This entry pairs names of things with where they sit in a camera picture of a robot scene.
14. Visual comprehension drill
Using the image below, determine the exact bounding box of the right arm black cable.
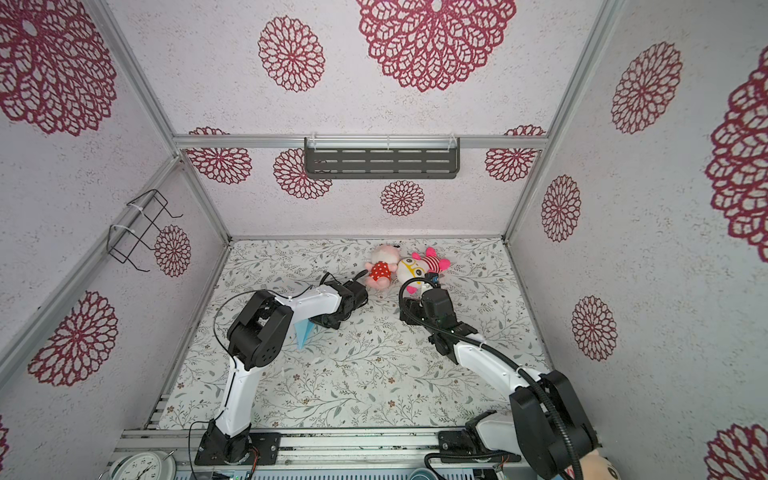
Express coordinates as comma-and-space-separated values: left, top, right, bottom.
398, 275, 586, 480

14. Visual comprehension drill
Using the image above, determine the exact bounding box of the pink plush toy foreground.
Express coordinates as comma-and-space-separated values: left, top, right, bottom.
580, 450, 621, 480

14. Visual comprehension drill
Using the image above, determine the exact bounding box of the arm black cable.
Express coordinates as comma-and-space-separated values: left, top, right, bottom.
212, 271, 337, 361
398, 275, 586, 480

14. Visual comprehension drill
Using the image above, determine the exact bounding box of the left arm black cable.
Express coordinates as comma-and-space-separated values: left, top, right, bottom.
212, 271, 337, 361

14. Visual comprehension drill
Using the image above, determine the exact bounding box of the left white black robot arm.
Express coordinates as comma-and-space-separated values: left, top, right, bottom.
215, 279, 368, 438

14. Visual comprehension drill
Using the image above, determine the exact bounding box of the grey slotted wall shelf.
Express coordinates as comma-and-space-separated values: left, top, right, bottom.
304, 137, 461, 180

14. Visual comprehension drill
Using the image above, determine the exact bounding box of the yellow face plush doll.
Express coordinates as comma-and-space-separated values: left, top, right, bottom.
396, 247, 451, 284

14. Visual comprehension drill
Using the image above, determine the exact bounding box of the black wire wall rack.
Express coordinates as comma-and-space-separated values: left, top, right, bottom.
105, 189, 182, 273

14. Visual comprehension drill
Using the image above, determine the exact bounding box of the white analog clock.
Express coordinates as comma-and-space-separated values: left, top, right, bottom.
109, 451, 176, 480

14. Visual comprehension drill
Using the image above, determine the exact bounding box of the floral patterned table mat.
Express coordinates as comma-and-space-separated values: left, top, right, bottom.
152, 238, 548, 429

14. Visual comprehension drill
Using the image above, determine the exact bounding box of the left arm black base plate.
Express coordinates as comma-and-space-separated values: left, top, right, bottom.
193, 433, 282, 466

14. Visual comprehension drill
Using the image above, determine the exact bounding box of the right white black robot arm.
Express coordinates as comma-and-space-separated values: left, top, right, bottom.
398, 287, 598, 479

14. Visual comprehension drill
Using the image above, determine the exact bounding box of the light blue paper sheet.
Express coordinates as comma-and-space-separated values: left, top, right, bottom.
294, 319, 315, 350

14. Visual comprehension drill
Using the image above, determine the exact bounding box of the teal round cup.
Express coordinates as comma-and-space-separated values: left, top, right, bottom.
407, 468, 439, 480

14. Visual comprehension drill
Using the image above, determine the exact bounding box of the pink plush doll red dress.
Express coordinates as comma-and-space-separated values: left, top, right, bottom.
365, 244, 401, 290

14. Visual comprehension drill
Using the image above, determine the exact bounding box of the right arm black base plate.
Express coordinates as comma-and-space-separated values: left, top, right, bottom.
437, 429, 522, 463

